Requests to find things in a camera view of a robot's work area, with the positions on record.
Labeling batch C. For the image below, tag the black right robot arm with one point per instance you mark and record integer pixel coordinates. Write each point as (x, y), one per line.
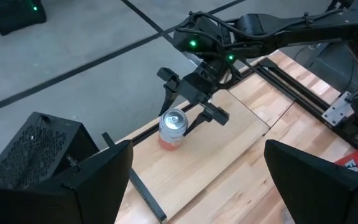
(306, 28)

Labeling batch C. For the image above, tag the black box green light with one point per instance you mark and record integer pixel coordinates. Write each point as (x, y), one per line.
(11, 15)

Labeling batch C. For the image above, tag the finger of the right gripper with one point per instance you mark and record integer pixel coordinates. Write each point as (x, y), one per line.
(217, 115)
(171, 81)

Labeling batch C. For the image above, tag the white pink Spindrift can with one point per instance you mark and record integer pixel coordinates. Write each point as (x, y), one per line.
(172, 133)

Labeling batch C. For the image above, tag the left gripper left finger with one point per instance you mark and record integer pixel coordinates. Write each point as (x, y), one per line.
(73, 199)

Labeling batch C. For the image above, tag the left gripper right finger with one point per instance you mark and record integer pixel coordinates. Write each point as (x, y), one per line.
(315, 199)

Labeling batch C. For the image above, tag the orange Fanta can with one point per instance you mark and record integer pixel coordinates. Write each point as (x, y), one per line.
(356, 163)

